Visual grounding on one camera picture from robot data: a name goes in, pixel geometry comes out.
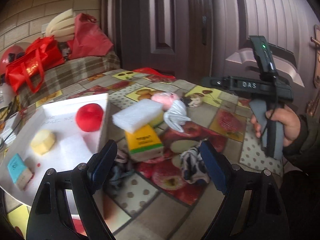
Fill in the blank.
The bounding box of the white foam block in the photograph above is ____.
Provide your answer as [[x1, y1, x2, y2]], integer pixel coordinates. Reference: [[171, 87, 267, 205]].
[[112, 99, 163, 133]]

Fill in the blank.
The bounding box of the brown wooden door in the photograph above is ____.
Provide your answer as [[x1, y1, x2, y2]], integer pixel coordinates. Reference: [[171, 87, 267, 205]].
[[187, 0, 213, 84]]

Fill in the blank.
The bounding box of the white cardboard tray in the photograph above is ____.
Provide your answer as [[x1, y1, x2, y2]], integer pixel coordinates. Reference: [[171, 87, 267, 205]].
[[1, 93, 110, 206]]

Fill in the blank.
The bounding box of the pink plush pig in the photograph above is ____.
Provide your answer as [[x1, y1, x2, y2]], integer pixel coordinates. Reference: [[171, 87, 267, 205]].
[[151, 92, 180, 111]]

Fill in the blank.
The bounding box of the red tote bag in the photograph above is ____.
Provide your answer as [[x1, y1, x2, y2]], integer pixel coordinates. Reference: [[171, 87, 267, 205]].
[[5, 36, 65, 93]]

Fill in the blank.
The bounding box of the yellow tissue pack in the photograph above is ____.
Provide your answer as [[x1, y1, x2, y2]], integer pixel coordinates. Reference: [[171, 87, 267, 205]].
[[125, 125, 164, 162]]

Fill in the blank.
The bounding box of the yellow sponge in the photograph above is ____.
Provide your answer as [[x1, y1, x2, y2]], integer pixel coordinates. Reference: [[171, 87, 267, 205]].
[[30, 129, 56, 155]]

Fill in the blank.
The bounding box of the cream foam stack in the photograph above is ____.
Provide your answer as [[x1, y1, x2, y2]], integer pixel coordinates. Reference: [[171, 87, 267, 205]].
[[45, 9, 76, 42]]

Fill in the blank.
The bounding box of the fruit pattern tablecloth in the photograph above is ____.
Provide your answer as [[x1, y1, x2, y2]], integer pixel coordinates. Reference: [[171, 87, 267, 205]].
[[4, 68, 284, 240]]

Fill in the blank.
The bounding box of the red helmet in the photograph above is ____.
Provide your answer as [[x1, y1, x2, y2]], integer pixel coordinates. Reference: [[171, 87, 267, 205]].
[[0, 45, 24, 75]]

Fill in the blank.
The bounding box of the plaid blanket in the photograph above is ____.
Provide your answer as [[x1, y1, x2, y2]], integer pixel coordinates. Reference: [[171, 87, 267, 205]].
[[18, 51, 120, 108]]

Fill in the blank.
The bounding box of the teal tissue pack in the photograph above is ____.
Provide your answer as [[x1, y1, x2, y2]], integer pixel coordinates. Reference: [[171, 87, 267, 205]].
[[7, 153, 33, 191]]

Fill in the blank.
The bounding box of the person's right hand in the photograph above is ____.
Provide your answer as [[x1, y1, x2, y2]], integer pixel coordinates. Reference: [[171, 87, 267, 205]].
[[250, 104, 301, 147]]

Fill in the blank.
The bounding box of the red plush apple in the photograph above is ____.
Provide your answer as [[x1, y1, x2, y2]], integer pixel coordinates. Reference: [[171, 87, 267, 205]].
[[75, 103, 104, 132]]

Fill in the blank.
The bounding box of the dark red plastic bag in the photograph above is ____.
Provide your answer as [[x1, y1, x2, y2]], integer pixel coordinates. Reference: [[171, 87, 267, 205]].
[[67, 13, 113, 60]]

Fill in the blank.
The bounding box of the grey purple fabric scrunchie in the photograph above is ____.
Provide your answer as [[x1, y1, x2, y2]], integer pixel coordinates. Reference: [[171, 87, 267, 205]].
[[107, 150, 134, 190]]

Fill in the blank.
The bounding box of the leopard print scrunchie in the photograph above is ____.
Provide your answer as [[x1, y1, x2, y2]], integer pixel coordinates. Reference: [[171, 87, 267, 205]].
[[180, 146, 210, 185]]

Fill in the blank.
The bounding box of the person's right forearm sleeve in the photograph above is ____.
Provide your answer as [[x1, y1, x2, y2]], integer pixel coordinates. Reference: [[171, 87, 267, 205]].
[[283, 115, 319, 175]]

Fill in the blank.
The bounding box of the red bag under table edge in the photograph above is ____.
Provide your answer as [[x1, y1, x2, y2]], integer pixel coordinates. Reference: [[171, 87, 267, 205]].
[[133, 67, 176, 83]]

